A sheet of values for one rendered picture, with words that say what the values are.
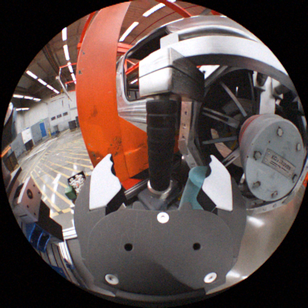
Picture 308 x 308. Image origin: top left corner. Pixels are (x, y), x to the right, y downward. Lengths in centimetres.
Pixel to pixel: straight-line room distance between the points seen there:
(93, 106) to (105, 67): 16
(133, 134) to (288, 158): 52
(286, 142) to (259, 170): 6
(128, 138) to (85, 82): 32
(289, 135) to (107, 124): 47
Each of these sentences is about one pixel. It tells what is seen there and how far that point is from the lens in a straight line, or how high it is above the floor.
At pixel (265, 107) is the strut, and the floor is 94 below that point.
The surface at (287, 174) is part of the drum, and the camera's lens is 19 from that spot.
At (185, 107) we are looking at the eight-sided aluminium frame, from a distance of 33.
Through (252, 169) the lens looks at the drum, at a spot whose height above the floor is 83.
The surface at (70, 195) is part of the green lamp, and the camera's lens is 42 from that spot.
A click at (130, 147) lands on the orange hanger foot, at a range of 48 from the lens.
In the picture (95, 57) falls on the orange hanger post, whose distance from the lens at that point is 44.
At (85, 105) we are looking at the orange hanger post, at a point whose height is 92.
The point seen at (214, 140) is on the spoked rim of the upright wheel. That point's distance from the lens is 41.
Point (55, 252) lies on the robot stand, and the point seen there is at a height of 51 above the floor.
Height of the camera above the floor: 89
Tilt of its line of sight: 29 degrees down
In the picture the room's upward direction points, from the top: straight up
